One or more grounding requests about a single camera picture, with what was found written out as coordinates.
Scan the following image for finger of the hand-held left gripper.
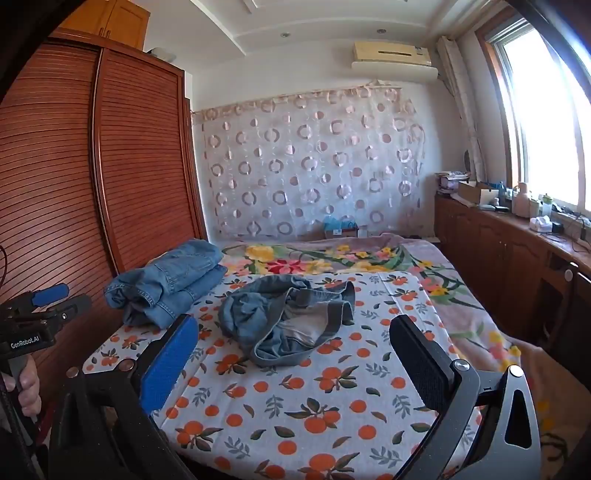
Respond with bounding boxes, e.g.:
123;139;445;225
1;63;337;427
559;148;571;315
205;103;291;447
14;283;71;311
32;294;93;329

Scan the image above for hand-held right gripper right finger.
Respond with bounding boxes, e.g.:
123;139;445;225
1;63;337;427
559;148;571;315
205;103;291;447
389;315;542;480

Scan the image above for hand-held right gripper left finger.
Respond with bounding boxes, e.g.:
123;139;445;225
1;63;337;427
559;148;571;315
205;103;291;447
48;314;201;480

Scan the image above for grey-blue t-shirt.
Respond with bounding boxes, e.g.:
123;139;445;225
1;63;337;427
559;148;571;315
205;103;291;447
217;275;356;368

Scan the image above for person's left hand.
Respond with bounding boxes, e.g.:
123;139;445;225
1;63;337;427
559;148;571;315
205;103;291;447
17;356;43;416

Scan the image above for folded blue jeans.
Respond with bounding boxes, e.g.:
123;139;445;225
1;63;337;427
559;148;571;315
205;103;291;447
104;239;228;329

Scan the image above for orange fruit print bed sheet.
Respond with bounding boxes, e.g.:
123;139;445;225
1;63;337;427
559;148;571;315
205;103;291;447
82;271;485;480

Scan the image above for wooden sideboard cabinet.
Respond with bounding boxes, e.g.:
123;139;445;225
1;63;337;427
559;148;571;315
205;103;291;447
434;194;591;352

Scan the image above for floral blanket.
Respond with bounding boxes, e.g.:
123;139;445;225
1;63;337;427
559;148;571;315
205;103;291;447
221;232;591;480

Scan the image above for wooden headboard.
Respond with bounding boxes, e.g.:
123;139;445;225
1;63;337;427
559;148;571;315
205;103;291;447
0;28;208;407

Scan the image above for open cardboard box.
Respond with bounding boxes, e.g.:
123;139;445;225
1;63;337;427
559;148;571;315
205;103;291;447
457;181;502;208

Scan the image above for stack of papers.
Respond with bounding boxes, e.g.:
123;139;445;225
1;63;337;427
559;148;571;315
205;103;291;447
436;171;472;195

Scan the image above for pink bottle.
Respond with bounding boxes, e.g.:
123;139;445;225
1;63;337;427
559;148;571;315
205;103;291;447
513;182;532;217

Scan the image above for circle pattern sheer curtain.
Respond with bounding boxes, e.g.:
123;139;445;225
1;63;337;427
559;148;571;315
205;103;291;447
193;83;428;240

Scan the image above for beige window curtain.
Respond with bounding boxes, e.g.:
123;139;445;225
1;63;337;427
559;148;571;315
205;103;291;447
436;34;490;183

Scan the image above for window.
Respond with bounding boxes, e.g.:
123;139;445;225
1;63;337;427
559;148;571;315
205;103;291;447
480;18;591;213

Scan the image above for wooden overhead cabinet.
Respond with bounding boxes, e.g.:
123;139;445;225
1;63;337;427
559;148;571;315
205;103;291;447
60;0;152;51

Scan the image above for wall air conditioner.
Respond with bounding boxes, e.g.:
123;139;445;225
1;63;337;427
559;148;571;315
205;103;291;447
351;41;439;84

